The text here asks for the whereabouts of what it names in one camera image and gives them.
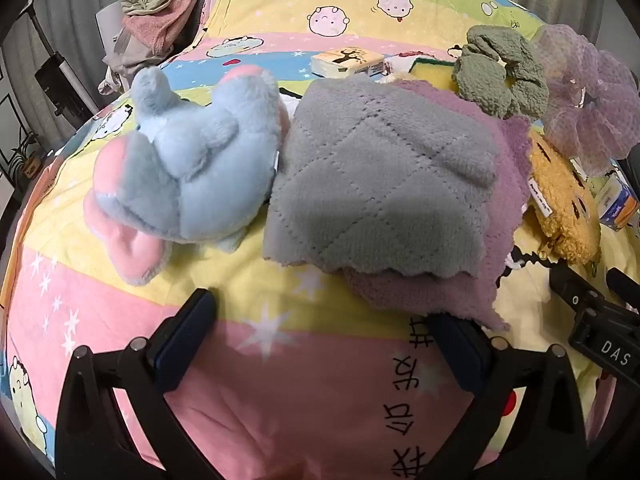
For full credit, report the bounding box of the pink towel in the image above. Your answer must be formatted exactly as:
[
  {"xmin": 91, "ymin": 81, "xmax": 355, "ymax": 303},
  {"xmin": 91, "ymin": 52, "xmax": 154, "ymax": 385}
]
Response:
[{"xmin": 122, "ymin": 0, "xmax": 213, "ymax": 56}]

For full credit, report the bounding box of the yellow tissue pack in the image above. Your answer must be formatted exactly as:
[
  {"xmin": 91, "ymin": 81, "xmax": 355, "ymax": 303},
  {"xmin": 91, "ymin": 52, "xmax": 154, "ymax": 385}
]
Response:
[{"xmin": 310, "ymin": 46, "xmax": 386, "ymax": 80}]

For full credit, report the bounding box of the striped cartoon printed blanket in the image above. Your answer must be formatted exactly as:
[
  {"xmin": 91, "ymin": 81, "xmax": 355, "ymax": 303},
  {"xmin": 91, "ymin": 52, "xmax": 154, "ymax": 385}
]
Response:
[{"xmin": 0, "ymin": 0, "xmax": 636, "ymax": 480}]

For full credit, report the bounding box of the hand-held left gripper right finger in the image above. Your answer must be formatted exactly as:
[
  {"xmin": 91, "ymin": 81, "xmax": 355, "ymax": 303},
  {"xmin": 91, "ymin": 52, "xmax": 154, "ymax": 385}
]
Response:
[{"xmin": 424, "ymin": 312, "xmax": 591, "ymax": 480}]

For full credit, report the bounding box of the green fluffy scrunchie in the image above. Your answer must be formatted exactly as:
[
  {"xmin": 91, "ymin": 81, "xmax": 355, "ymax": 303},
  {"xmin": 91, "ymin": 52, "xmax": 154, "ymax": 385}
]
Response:
[{"xmin": 451, "ymin": 25, "xmax": 551, "ymax": 121}]

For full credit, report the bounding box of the potted plant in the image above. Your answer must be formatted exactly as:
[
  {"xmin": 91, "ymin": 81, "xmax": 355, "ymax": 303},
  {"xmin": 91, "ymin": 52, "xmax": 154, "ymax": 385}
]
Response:
[{"xmin": 7, "ymin": 130, "xmax": 43, "ymax": 181}]

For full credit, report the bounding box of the purple mesh scrunchie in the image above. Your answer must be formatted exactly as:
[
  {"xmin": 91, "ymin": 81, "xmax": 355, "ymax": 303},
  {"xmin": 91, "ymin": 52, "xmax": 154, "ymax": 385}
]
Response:
[{"xmin": 532, "ymin": 24, "xmax": 640, "ymax": 177}]

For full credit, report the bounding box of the blue orange tissue pack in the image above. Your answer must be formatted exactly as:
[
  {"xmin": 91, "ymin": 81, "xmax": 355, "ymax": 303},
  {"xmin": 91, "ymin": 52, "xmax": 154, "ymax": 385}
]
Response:
[{"xmin": 595, "ymin": 172, "xmax": 638, "ymax": 233}]

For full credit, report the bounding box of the grey garment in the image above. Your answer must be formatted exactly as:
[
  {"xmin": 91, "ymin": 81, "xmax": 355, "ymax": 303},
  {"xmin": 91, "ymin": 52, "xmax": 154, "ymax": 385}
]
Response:
[{"xmin": 97, "ymin": 25, "xmax": 171, "ymax": 96}]

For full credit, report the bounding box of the black stand device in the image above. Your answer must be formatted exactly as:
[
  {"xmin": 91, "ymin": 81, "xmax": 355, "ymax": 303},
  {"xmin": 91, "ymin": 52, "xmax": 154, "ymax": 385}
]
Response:
[{"xmin": 32, "ymin": 52, "xmax": 83, "ymax": 116}]

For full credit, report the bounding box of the yellow plush toy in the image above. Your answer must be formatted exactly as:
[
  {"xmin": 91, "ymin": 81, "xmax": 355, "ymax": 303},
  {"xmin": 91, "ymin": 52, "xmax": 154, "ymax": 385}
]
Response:
[{"xmin": 520, "ymin": 130, "xmax": 603, "ymax": 266}]

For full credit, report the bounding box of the yellow green sponge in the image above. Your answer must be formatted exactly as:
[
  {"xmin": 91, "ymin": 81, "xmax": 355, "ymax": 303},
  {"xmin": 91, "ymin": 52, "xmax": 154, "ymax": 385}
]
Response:
[{"xmin": 405, "ymin": 57, "xmax": 458, "ymax": 96}]

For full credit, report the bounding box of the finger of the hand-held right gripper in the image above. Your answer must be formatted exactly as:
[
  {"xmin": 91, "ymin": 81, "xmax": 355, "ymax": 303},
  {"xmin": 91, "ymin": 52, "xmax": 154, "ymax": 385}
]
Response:
[
  {"xmin": 549, "ymin": 265, "xmax": 608, "ymax": 317},
  {"xmin": 606, "ymin": 267, "xmax": 640, "ymax": 307}
]

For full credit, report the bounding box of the grey quilted cloth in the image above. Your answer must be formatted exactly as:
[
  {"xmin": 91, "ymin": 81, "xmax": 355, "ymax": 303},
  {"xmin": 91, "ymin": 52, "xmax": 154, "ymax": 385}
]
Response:
[{"xmin": 262, "ymin": 76, "xmax": 498, "ymax": 278}]

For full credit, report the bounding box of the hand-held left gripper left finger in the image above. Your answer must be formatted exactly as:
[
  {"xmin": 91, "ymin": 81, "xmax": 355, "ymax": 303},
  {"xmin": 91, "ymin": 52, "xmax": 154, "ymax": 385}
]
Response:
[{"xmin": 56, "ymin": 287, "xmax": 223, "ymax": 480}]

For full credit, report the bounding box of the purple fleece cloth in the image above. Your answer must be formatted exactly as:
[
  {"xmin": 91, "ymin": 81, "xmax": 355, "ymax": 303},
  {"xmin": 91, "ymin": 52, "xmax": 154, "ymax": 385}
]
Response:
[{"xmin": 342, "ymin": 80, "xmax": 533, "ymax": 333}]

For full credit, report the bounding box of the blue elephant plush toy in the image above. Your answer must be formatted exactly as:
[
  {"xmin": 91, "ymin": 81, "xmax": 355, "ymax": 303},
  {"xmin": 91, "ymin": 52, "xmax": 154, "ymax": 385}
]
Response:
[{"xmin": 82, "ymin": 64, "xmax": 288, "ymax": 288}]

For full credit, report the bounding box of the grey curtain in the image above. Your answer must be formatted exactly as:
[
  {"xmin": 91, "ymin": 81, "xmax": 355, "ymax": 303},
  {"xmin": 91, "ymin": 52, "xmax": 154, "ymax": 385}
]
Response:
[{"xmin": 30, "ymin": 0, "xmax": 151, "ymax": 111}]

